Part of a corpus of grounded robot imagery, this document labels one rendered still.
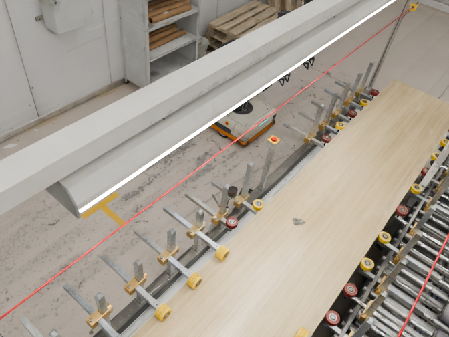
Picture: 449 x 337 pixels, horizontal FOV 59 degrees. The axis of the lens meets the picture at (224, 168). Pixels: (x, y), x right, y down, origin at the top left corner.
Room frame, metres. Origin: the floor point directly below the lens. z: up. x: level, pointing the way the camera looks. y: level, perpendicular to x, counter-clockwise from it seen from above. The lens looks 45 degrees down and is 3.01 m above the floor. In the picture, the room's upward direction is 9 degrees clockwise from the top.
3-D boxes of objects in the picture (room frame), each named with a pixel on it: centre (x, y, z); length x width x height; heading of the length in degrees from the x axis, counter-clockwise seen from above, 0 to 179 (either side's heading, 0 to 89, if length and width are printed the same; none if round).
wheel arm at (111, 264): (1.04, 0.41, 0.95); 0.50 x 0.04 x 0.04; 57
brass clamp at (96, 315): (0.83, 0.53, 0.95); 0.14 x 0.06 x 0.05; 147
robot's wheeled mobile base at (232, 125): (3.71, -0.08, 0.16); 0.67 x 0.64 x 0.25; 57
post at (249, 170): (1.90, -0.17, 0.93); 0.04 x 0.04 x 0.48; 57
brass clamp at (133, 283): (1.04, 0.39, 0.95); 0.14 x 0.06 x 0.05; 147
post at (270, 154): (2.12, -0.31, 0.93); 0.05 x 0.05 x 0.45; 57
